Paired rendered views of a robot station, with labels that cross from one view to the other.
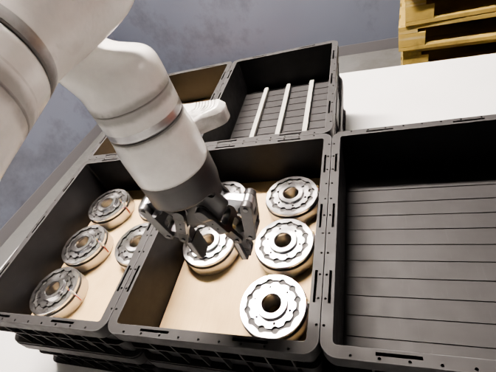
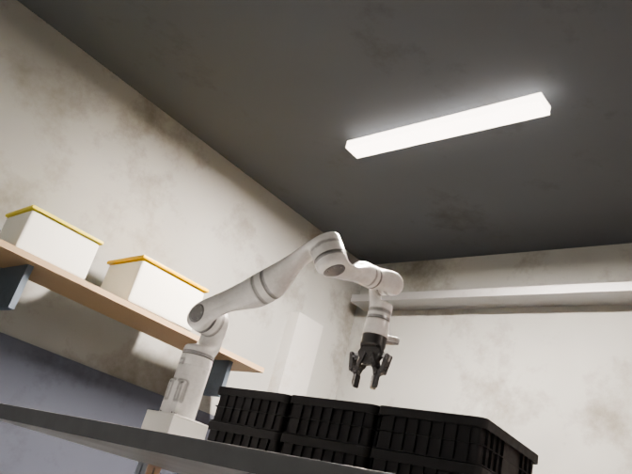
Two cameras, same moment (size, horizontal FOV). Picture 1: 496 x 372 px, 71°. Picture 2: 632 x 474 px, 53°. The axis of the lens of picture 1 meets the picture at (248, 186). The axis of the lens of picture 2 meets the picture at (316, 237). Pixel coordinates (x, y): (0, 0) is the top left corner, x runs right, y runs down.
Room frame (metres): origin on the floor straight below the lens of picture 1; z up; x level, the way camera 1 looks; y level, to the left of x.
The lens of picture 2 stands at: (-1.55, -0.13, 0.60)
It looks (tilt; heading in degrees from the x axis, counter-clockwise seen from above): 24 degrees up; 14
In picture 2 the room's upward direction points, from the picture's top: 15 degrees clockwise
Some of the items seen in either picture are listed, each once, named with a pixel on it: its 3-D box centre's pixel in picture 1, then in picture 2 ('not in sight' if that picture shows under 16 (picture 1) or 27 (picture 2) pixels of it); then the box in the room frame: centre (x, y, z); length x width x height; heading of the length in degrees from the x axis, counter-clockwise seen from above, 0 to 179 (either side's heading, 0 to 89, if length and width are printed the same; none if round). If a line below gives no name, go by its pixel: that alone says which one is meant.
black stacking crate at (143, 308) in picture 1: (245, 240); (362, 439); (0.40, 0.04, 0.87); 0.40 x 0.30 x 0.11; 152
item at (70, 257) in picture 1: (83, 243); not in sight; (0.57, 0.37, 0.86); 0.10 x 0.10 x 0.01
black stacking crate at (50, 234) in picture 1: (109, 241); (284, 427); (0.54, 0.31, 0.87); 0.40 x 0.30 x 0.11; 152
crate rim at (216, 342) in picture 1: (235, 222); (366, 422); (0.40, 0.04, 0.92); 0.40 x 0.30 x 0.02; 152
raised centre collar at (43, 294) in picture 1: (53, 288); not in sight; (0.48, 0.42, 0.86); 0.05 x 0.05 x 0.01
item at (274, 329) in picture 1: (272, 305); not in sight; (0.27, 0.04, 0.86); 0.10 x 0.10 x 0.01
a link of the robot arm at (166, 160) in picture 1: (164, 125); (379, 329); (0.30, 0.05, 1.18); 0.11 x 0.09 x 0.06; 151
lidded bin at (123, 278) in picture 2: not in sight; (150, 296); (1.70, 1.50, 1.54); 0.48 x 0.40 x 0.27; 148
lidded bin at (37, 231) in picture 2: not in sight; (46, 247); (1.14, 1.85, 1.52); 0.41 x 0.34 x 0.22; 148
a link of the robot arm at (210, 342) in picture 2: not in sight; (205, 333); (0.17, 0.53, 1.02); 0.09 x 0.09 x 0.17; 65
